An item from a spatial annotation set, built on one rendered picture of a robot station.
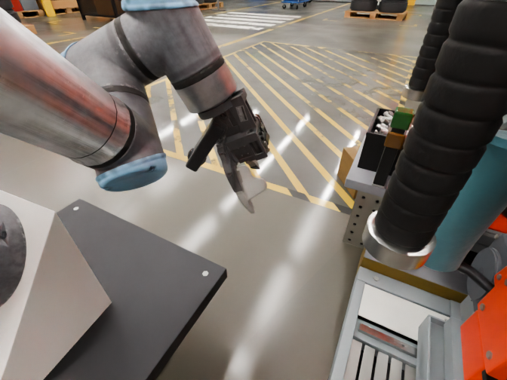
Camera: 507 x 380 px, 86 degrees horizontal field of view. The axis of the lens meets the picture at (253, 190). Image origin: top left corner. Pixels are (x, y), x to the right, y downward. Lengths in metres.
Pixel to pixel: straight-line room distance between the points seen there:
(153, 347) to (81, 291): 0.19
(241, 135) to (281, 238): 0.80
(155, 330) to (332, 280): 0.67
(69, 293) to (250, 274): 0.64
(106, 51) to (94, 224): 0.63
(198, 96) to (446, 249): 0.47
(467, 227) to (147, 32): 0.54
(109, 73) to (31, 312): 0.42
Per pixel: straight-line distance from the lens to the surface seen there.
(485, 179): 0.48
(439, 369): 0.92
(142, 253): 0.83
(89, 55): 0.46
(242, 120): 0.46
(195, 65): 0.42
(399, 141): 0.74
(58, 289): 0.64
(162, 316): 0.70
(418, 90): 0.50
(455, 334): 0.88
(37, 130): 0.29
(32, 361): 0.69
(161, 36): 0.42
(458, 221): 0.53
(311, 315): 1.03
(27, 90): 0.27
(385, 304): 1.03
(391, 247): 0.20
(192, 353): 0.98
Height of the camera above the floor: 0.90
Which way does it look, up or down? 39 degrees down
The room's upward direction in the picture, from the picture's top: straight up
